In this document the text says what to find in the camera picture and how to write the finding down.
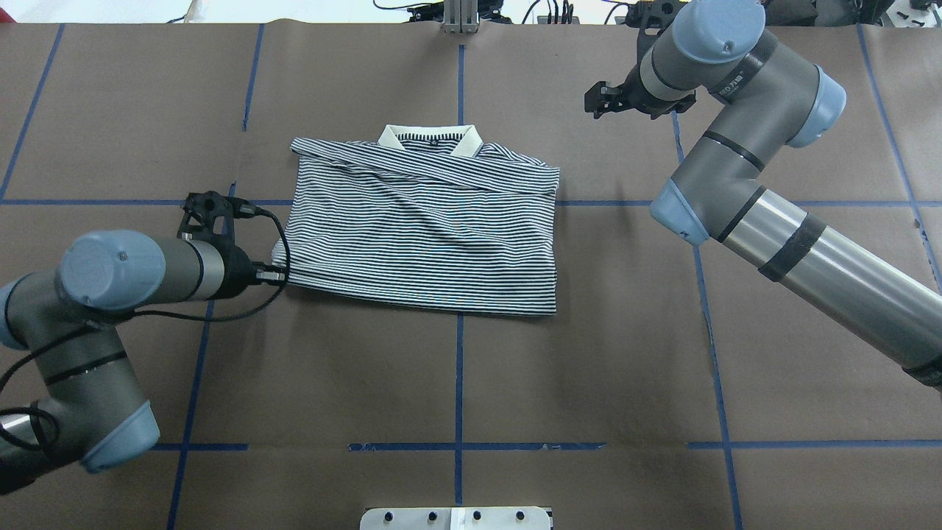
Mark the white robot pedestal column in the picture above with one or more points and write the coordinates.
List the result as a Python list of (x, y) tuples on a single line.
[(458, 517)]

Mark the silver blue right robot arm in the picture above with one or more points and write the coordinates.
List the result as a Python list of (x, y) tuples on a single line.
[(771, 99)]

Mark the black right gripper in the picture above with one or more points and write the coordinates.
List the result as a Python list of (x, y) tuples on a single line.
[(631, 96)]

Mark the aluminium frame post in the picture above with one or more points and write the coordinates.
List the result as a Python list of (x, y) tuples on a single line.
[(460, 17)]

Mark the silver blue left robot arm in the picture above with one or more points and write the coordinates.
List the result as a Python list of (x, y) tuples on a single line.
[(65, 320)]

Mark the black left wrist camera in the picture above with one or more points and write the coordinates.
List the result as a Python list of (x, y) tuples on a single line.
[(210, 216)]

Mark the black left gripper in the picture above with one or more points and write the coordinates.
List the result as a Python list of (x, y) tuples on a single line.
[(238, 266)]

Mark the blue white striped polo shirt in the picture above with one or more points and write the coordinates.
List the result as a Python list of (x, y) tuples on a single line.
[(431, 217)]

